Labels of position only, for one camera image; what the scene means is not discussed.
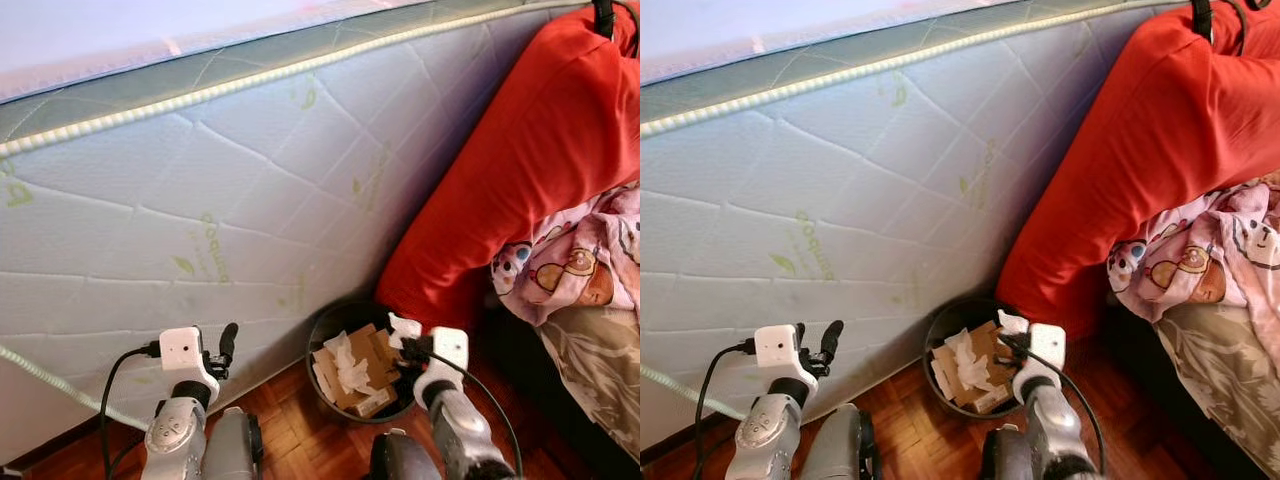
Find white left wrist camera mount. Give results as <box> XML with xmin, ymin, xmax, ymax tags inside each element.
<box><xmin>755</xmin><ymin>323</ymin><xmax>816</xmax><ymax>396</ymax></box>
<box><xmin>160</xmin><ymin>326</ymin><xmax>221</xmax><ymax>401</ymax></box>

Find pink cartoon print blanket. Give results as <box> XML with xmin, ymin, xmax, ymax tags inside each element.
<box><xmin>490</xmin><ymin>180</ymin><xmax>641</xmax><ymax>326</ymax></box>
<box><xmin>1105</xmin><ymin>175</ymin><xmax>1280</xmax><ymax>323</ymax></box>

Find grey right robot leg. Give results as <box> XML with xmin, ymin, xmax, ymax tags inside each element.
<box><xmin>980</xmin><ymin>425</ymin><xmax>1036</xmax><ymax>480</ymax></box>
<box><xmin>370</xmin><ymin>430</ymin><xmax>441</xmax><ymax>480</ymax></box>

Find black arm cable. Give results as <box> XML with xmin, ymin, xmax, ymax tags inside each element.
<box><xmin>1000</xmin><ymin>340</ymin><xmax>1106</xmax><ymax>471</ymax></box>
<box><xmin>98</xmin><ymin>342</ymin><xmax>163</xmax><ymax>480</ymax></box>
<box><xmin>693</xmin><ymin>340</ymin><xmax>758</xmax><ymax>480</ymax></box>
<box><xmin>405</xmin><ymin>340</ymin><xmax>523</xmax><ymax>476</ymax></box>

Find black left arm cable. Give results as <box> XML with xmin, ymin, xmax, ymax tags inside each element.
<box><xmin>98</xmin><ymin>342</ymin><xmax>163</xmax><ymax>480</ymax></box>
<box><xmin>693</xmin><ymin>340</ymin><xmax>758</xmax><ymax>480</ymax></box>

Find grey left robot leg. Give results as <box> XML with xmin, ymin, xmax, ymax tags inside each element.
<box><xmin>800</xmin><ymin>403</ymin><xmax>879</xmax><ymax>480</ymax></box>
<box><xmin>200</xmin><ymin>407</ymin><xmax>263</xmax><ymax>480</ymax></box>

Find grey robot leg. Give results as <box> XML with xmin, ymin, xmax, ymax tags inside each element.
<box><xmin>200</xmin><ymin>407</ymin><xmax>263</xmax><ymax>480</ymax></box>
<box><xmin>980</xmin><ymin>425</ymin><xmax>1036</xmax><ymax>480</ymax></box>
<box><xmin>800</xmin><ymin>403</ymin><xmax>879</xmax><ymax>480</ymax></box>
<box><xmin>370</xmin><ymin>430</ymin><xmax>441</xmax><ymax>480</ymax></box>

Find round black trash bin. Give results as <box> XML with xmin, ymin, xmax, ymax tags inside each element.
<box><xmin>922</xmin><ymin>297</ymin><xmax>1041</xmax><ymax>419</ymax></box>
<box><xmin>305</xmin><ymin>298</ymin><xmax>426</xmax><ymax>423</ymax></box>

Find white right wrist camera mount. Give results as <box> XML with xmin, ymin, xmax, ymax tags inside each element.
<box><xmin>415</xmin><ymin>327</ymin><xmax>470</xmax><ymax>406</ymax></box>
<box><xmin>1012</xmin><ymin>323</ymin><xmax>1066</xmax><ymax>404</ymax></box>

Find red pillow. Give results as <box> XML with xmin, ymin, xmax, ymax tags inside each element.
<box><xmin>375</xmin><ymin>5</ymin><xmax>641</xmax><ymax>336</ymax></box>
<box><xmin>995</xmin><ymin>5</ymin><xmax>1280</xmax><ymax>341</ymax></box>

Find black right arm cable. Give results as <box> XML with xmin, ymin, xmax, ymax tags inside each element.
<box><xmin>405</xmin><ymin>340</ymin><xmax>523</xmax><ymax>476</ymax></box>
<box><xmin>1000</xmin><ymin>340</ymin><xmax>1106</xmax><ymax>471</ymax></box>

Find grey floral bed cover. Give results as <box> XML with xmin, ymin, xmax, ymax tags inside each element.
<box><xmin>538</xmin><ymin>305</ymin><xmax>641</xmax><ymax>461</ymax></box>
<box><xmin>1150</xmin><ymin>300</ymin><xmax>1280</xmax><ymax>476</ymax></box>

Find brown cardboard scraps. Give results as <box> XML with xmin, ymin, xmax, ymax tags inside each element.
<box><xmin>930</xmin><ymin>320</ymin><xmax>1017</xmax><ymax>413</ymax></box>
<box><xmin>312</xmin><ymin>322</ymin><xmax>403</xmax><ymax>419</ymax></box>

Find dark bed base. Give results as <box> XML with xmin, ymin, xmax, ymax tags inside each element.
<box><xmin>1098</xmin><ymin>308</ymin><xmax>1246</xmax><ymax>480</ymax></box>
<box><xmin>478</xmin><ymin>308</ymin><xmax>641</xmax><ymax>480</ymax></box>

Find white quilted mattress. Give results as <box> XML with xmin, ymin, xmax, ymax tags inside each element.
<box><xmin>0</xmin><ymin>0</ymin><xmax>609</xmax><ymax>466</ymax></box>
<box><xmin>640</xmin><ymin>0</ymin><xmax>1201</xmax><ymax>451</ymax></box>

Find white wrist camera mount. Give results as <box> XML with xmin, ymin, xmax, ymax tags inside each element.
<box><xmin>1012</xmin><ymin>323</ymin><xmax>1066</xmax><ymax>404</ymax></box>
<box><xmin>160</xmin><ymin>326</ymin><xmax>221</xmax><ymax>401</ymax></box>
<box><xmin>415</xmin><ymin>327</ymin><xmax>470</xmax><ymax>406</ymax></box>
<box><xmin>755</xmin><ymin>323</ymin><xmax>816</xmax><ymax>396</ymax></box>

